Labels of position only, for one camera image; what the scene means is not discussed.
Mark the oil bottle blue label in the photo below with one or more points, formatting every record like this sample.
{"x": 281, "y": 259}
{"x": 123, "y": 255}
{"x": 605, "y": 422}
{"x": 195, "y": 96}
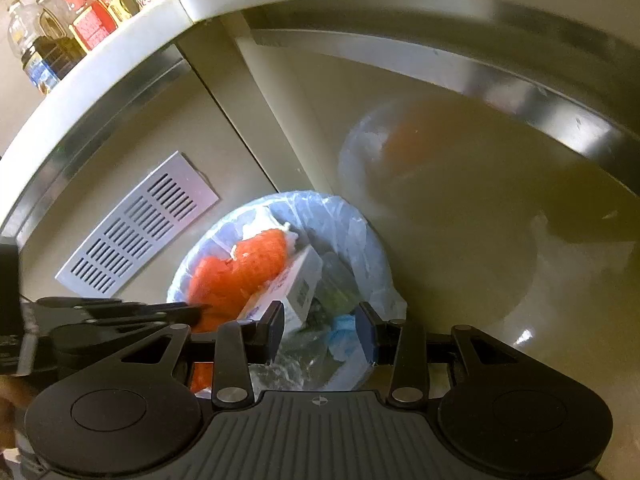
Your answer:
{"x": 37, "y": 72}

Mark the blue lined waste basket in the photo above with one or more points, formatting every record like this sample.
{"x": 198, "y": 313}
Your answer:
{"x": 370, "y": 260}

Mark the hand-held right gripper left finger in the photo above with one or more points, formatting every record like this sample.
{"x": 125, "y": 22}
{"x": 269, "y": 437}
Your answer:
{"x": 276, "y": 325}

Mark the orange-red plastic bag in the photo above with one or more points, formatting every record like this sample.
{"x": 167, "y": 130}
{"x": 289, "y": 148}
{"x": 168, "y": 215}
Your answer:
{"x": 240, "y": 270}

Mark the small white blue box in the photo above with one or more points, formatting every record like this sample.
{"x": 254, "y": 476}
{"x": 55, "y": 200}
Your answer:
{"x": 295, "y": 280}

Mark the person's left hand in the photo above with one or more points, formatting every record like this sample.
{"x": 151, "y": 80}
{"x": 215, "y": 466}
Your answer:
{"x": 12, "y": 405}

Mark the grey cabinet vent grille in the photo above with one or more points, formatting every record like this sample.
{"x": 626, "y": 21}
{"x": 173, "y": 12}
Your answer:
{"x": 172, "y": 162}

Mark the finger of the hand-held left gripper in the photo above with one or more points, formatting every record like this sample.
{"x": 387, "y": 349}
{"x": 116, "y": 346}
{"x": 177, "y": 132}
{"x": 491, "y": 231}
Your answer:
{"x": 160, "y": 314}
{"x": 75, "y": 302}

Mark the blue wrapper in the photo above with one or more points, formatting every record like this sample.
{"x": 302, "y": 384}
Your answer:
{"x": 345, "y": 335}

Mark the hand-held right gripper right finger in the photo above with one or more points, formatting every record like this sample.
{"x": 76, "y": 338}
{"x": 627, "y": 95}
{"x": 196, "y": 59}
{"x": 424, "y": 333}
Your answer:
{"x": 364, "y": 332}

